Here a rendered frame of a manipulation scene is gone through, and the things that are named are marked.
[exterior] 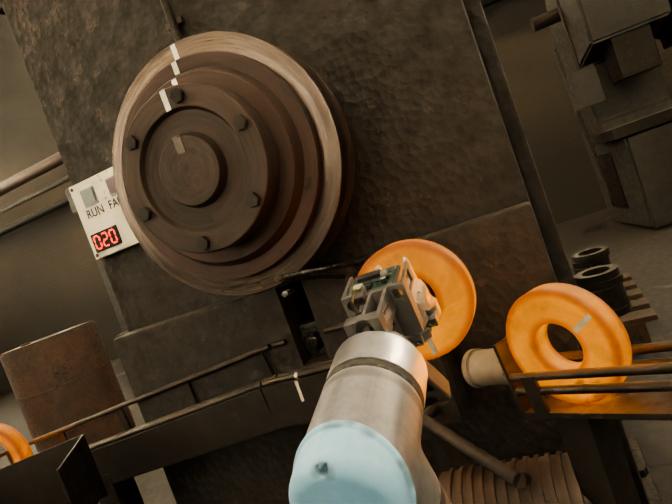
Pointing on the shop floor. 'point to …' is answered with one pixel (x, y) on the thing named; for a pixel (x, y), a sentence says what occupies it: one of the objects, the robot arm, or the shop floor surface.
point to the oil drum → (66, 385)
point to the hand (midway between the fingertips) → (408, 285)
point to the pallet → (615, 292)
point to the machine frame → (268, 472)
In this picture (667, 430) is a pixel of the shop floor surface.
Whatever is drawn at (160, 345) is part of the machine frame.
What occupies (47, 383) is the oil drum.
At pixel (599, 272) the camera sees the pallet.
